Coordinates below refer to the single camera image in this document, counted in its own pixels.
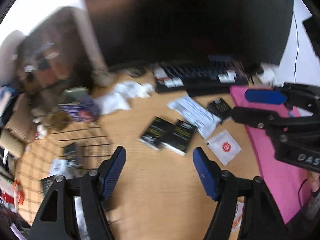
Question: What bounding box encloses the clear plastic box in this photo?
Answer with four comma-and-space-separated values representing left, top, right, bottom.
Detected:
32, 105, 72, 133

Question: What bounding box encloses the pink desk mat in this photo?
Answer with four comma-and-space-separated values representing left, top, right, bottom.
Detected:
229, 85, 315, 225

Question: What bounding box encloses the beige rounded case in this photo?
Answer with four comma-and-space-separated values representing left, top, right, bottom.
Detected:
0, 130, 23, 158

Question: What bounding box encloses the red snack packet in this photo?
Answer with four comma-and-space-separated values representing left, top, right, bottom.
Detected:
12, 180, 25, 207

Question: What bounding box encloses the beige pegboard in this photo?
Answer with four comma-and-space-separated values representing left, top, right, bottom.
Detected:
5, 94, 38, 143

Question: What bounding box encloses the black wire basket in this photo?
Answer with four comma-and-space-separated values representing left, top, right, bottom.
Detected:
15, 124, 114, 230

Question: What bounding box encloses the person's right hand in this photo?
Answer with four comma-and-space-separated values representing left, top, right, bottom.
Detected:
308, 171, 320, 198

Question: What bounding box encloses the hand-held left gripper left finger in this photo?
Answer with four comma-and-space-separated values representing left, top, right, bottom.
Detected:
29, 146, 127, 240

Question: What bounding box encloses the white crumpled tissue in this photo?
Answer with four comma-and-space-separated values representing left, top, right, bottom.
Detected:
114, 81, 155, 98

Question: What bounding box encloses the clear acrylic case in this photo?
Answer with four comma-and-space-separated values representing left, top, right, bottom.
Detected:
17, 30, 65, 90

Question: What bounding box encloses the white paper towel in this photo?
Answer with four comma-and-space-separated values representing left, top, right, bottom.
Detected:
94, 91, 132, 115

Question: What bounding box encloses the thin wall cable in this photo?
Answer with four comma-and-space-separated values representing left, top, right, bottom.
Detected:
292, 10, 300, 84

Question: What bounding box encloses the white power adapter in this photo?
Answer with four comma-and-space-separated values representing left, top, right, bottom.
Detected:
260, 62, 283, 85

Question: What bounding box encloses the black plug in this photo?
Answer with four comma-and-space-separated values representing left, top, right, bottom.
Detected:
246, 64, 262, 77

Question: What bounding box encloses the dark wooden cabinet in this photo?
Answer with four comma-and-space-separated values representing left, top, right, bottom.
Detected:
57, 6, 108, 80

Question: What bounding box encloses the white plastic mailer bag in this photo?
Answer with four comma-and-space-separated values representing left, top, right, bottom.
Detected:
166, 94, 222, 140

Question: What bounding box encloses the white pizza print packet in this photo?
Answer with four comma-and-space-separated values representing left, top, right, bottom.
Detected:
230, 197, 244, 234

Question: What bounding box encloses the beige cloth pouch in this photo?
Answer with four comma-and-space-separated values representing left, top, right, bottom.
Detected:
94, 65, 115, 87

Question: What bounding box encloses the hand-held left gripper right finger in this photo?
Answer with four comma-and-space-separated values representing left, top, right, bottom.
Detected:
192, 147, 288, 240

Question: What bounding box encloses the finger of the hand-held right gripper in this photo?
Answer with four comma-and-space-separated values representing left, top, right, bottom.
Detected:
244, 82, 320, 117
230, 106, 320, 131

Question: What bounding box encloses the blue printed tin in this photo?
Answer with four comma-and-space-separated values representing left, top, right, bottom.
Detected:
59, 87, 100, 123

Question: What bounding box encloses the black keyboard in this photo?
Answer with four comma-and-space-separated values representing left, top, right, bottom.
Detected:
153, 64, 249, 94

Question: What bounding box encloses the black tissue pack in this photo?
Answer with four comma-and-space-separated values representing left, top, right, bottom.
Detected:
161, 119, 197, 156
207, 99, 232, 120
40, 175, 59, 197
138, 116, 174, 151
62, 142, 83, 169

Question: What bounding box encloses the black monitor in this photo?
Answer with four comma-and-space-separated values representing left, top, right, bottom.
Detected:
80, 0, 294, 68

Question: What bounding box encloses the white foil packet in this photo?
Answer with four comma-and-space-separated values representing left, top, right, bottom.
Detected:
205, 129, 242, 166
50, 159, 68, 177

